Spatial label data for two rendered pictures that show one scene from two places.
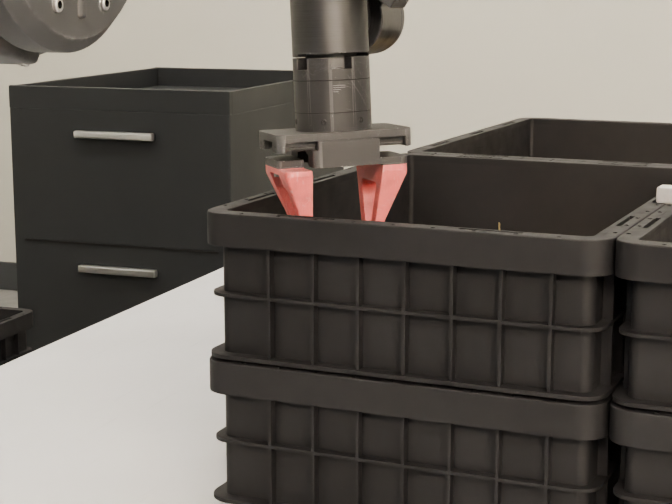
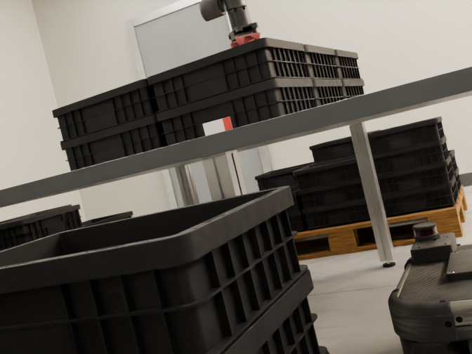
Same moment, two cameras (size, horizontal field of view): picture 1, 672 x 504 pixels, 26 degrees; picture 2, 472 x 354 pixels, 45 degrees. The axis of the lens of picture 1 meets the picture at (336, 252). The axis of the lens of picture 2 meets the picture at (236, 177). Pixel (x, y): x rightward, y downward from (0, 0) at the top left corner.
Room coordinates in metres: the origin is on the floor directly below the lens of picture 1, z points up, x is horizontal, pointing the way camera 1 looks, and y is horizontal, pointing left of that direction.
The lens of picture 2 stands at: (1.06, 1.61, 0.65)
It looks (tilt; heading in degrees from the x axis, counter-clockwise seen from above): 2 degrees down; 275
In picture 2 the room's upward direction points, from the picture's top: 13 degrees counter-clockwise
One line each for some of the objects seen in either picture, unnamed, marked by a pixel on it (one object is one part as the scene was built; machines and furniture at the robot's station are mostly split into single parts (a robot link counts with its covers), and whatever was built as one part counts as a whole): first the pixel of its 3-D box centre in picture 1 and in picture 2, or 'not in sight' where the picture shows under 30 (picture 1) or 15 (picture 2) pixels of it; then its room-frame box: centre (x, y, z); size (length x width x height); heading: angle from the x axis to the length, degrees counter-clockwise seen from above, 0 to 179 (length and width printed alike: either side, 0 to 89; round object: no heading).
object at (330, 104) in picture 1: (332, 104); (240, 22); (1.09, 0.00, 1.00); 0.10 x 0.07 x 0.07; 106
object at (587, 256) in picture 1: (483, 202); (227, 64); (1.16, -0.12, 0.92); 0.40 x 0.30 x 0.02; 156
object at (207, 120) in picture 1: (189, 298); not in sight; (2.91, 0.30, 0.45); 0.62 x 0.45 x 0.90; 160
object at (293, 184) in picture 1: (322, 200); (248, 46); (1.08, 0.01, 0.93); 0.07 x 0.07 x 0.09; 16
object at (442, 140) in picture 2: not in sight; (409, 166); (0.41, -1.50, 0.37); 0.40 x 0.30 x 0.45; 160
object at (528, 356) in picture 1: (482, 264); (231, 81); (1.16, -0.12, 0.87); 0.40 x 0.30 x 0.11; 156
